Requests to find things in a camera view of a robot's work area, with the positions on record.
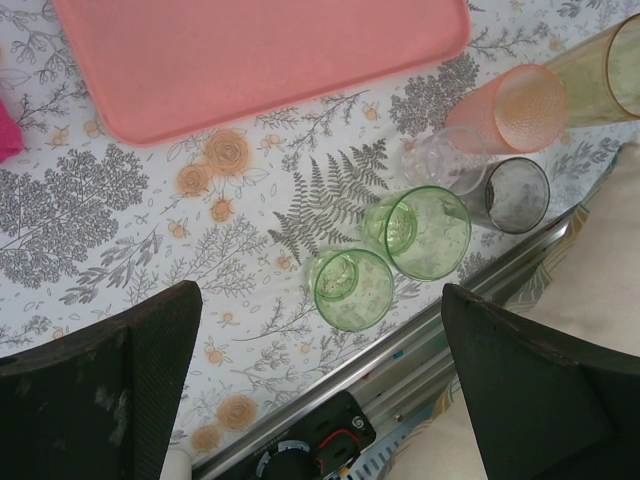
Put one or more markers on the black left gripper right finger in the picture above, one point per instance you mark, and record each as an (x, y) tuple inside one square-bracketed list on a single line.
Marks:
[(550, 400)]

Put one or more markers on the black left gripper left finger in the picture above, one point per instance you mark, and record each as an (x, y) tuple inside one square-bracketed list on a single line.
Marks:
[(75, 400)]

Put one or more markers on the small green glass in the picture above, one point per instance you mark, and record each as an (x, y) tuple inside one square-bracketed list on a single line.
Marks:
[(370, 310), (435, 250)]

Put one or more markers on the small grey glass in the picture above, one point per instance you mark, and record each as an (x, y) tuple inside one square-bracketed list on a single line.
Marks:
[(520, 200)]

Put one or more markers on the small clear glass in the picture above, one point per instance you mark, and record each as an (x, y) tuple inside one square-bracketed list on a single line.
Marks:
[(440, 160)]

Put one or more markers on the small pink textured glass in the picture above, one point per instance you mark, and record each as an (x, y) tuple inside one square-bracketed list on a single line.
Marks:
[(525, 110)]

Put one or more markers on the tall yellow-green glass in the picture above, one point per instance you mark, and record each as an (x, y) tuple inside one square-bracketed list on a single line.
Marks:
[(580, 75)]

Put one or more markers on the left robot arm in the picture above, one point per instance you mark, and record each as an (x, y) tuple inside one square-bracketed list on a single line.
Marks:
[(320, 430)]

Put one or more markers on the pink plastic tray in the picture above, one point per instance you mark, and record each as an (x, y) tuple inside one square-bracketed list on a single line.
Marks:
[(250, 60)]

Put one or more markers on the floral tablecloth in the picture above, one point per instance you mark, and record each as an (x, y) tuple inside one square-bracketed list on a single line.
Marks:
[(125, 225)]

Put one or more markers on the magenta folded cloth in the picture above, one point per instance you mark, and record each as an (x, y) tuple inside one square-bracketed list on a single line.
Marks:
[(7, 135)]

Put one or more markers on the aluminium table frame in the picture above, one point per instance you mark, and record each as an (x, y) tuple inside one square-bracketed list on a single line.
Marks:
[(400, 370)]

